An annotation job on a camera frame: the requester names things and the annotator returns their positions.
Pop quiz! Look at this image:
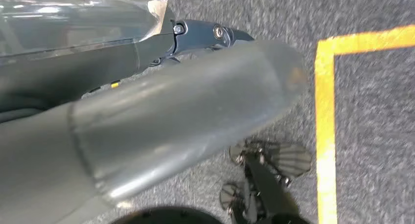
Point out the yellow floor tape square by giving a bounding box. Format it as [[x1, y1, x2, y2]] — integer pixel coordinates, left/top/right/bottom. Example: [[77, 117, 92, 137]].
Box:
[[314, 24, 415, 224]]

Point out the black rounded robot part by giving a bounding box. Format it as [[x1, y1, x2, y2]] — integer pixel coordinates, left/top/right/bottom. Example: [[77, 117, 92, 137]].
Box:
[[110, 206, 224, 224]]

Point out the black robot foot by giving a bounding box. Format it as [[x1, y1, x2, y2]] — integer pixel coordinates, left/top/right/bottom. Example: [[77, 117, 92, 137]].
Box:
[[220, 139, 314, 224]]

